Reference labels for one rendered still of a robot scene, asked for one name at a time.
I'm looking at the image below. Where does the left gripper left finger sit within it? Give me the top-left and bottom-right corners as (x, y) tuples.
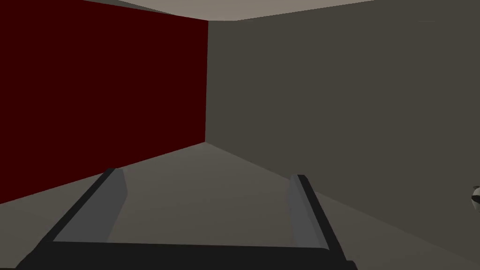
(40, 167), (128, 244)

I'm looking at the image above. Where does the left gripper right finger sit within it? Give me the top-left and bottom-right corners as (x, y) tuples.
(288, 174), (335, 251)

